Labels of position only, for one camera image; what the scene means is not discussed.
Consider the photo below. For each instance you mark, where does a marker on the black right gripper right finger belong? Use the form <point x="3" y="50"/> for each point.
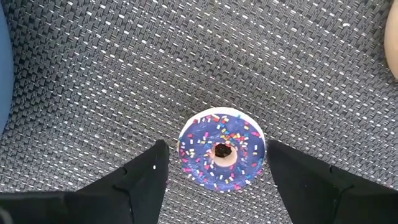
<point x="311" y="193"/>

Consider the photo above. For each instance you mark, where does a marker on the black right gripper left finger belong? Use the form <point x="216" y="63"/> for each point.
<point x="133" y="193"/>

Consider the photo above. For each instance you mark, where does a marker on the grey woven placemat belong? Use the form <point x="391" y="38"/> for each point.
<point x="186" y="62"/>

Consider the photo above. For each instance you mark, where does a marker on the large chocolate iced donut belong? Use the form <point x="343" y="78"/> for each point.
<point x="392" y="40"/>

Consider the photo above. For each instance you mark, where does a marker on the blue plate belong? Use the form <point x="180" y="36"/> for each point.
<point x="4" y="77"/>

